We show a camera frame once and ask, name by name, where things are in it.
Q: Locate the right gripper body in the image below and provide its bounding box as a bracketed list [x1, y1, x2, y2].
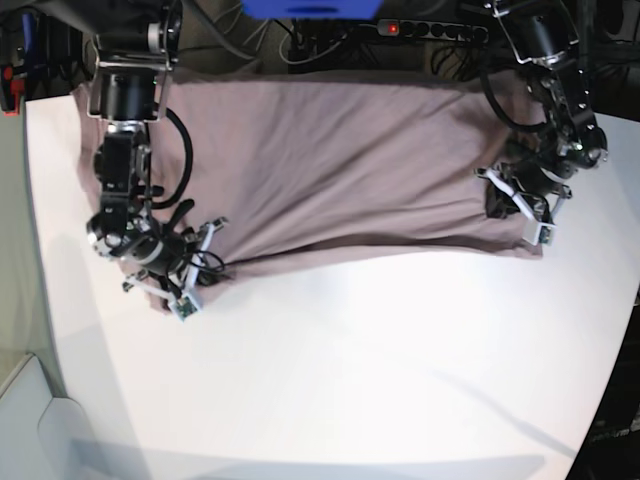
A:
[122, 217, 228, 308]

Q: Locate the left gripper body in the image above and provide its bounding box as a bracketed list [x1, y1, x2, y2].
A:
[474, 162, 571, 225]

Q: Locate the mauve t-shirt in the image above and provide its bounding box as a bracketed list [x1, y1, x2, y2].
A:
[72, 68, 551, 314]

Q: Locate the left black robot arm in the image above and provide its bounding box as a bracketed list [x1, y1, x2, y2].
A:
[476, 1, 608, 246]

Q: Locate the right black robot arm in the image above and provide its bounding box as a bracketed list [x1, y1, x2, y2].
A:
[42, 1, 250, 319]

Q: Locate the grey power strip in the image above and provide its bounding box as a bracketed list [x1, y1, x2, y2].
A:
[376, 19, 489, 45]

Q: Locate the white side table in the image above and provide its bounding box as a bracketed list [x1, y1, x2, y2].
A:
[1, 355, 92, 480]

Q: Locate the blue box at top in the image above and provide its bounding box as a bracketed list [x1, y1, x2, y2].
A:
[242, 0, 382, 20]

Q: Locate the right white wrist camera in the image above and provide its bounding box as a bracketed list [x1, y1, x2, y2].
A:
[167, 291, 203, 322]

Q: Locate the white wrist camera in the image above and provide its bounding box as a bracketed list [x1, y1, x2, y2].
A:
[522, 219, 556, 246]
[167, 291, 203, 322]

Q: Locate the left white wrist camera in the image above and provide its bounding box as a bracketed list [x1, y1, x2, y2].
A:
[522, 219, 556, 246]

